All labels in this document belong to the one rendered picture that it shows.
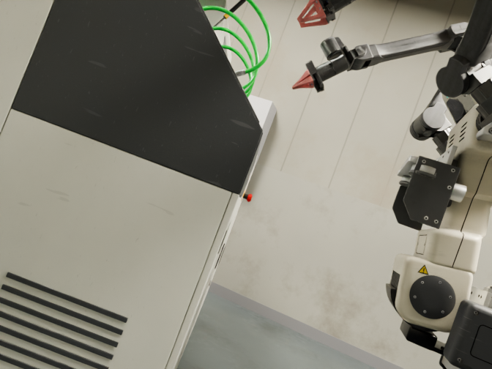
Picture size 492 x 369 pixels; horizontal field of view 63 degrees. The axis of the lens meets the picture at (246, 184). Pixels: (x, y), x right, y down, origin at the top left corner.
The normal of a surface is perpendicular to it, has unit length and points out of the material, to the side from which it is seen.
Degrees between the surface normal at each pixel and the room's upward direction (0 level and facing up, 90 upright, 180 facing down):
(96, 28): 90
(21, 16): 90
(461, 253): 90
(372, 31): 90
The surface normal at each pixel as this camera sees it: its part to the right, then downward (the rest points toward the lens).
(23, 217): 0.00, -0.04
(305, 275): -0.25, -0.13
